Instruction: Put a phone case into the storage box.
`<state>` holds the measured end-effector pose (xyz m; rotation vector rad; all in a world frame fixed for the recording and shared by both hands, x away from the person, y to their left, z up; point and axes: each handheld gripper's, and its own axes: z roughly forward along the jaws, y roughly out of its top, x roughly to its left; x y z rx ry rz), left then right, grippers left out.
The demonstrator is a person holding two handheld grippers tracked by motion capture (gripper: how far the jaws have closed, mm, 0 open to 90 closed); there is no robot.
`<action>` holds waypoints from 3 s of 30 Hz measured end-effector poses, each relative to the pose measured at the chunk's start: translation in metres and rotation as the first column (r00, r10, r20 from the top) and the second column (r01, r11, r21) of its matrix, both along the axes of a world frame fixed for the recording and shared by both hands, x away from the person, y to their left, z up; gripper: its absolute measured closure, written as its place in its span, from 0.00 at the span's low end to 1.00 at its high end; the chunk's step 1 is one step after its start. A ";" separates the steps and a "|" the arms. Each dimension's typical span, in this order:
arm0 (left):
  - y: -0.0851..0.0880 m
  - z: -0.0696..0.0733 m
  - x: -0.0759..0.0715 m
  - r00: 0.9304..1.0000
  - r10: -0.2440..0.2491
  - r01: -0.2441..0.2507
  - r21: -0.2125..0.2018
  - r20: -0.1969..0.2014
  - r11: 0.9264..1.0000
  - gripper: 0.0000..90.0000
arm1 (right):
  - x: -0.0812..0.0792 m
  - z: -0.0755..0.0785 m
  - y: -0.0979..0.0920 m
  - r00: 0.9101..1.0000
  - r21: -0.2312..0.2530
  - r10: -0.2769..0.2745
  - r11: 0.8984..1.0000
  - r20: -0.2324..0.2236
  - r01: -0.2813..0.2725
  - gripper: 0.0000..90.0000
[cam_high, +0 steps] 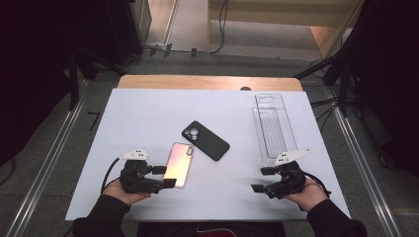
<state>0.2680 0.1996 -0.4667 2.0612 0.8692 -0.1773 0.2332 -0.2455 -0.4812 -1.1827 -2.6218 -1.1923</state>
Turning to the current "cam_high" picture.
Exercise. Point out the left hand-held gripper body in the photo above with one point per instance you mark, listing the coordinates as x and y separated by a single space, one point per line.
135 177

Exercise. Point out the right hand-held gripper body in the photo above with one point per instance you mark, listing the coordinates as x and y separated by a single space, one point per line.
288 179

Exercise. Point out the clear plastic tray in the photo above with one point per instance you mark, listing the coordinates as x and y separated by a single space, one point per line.
273 128

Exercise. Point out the black phone case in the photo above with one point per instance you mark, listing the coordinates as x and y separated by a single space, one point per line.
206 141

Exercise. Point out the person's left hand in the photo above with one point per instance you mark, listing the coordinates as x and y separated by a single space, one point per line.
123 196

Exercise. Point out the person's right hand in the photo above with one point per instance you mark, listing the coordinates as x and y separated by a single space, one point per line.
308 196

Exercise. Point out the white table board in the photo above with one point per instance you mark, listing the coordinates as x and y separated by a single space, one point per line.
148 112

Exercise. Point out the red cloth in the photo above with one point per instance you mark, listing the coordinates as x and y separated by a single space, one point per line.
217 233

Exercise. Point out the wooden table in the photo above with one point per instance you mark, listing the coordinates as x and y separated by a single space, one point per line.
197 82

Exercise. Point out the black metal stand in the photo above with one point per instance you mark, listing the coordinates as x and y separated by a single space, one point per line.
73 85

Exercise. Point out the black tripod stand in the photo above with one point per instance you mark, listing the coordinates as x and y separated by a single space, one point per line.
342 82

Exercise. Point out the black curtain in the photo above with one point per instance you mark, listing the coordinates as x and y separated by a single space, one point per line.
33 65
388 82

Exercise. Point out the beige wooden cabinet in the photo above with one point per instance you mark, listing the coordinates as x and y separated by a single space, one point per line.
280 13

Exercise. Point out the aluminium floor rail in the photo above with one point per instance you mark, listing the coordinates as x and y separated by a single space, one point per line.
362 161
49 161

